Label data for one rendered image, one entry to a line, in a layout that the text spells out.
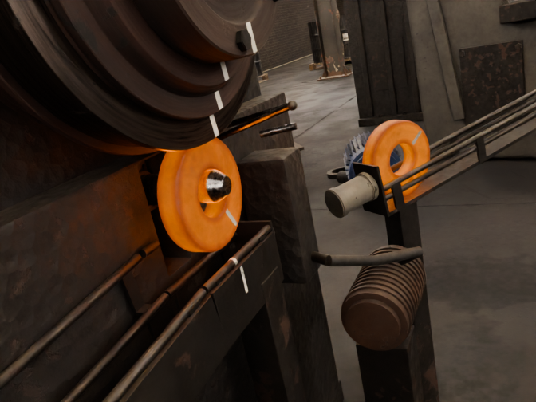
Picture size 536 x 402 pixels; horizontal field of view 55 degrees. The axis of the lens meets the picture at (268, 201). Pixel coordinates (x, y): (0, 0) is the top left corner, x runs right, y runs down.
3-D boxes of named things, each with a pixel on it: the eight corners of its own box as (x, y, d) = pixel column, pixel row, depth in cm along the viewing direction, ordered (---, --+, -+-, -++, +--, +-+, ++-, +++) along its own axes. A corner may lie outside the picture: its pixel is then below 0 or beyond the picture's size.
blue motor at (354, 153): (352, 212, 276) (343, 151, 265) (346, 181, 330) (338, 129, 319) (410, 203, 271) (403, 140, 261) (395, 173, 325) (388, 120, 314)
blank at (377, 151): (392, 209, 108) (403, 211, 105) (348, 167, 100) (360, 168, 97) (429, 149, 110) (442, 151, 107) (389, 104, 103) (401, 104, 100)
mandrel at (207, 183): (139, 184, 77) (132, 210, 75) (120, 170, 73) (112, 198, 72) (238, 178, 69) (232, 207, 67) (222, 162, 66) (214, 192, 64)
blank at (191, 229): (138, 204, 60) (161, 203, 58) (184, 112, 68) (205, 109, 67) (201, 273, 70) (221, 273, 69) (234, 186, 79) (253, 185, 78)
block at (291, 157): (256, 284, 96) (228, 162, 89) (273, 264, 103) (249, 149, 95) (309, 286, 91) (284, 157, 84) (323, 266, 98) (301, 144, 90)
